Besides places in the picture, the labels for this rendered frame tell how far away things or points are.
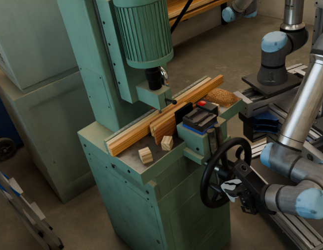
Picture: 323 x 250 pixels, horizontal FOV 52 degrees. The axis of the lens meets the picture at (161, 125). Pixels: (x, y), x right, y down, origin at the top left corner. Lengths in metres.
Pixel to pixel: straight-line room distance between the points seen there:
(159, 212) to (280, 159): 0.57
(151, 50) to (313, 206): 0.69
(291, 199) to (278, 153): 0.16
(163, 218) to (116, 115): 0.48
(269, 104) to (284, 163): 0.80
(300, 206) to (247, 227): 1.23
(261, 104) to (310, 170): 0.82
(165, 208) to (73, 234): 1.02
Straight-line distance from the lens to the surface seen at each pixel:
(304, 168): 1.00
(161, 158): 1.22
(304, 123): 1.01
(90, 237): 2.24
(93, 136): 1.60
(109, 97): 1.42
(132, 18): 1.12
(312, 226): 1.91
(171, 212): 1.44
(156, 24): 1.13
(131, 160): 1.24
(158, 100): 1.27
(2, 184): 1.84
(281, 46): 1.69
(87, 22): 1.30
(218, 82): 1.59
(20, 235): 2.47
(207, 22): 4.73
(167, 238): 1.53
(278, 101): 1.80
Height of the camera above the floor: 1.71
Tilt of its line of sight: 36 degrees down
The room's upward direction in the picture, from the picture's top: 11 degrees counter-clockwise
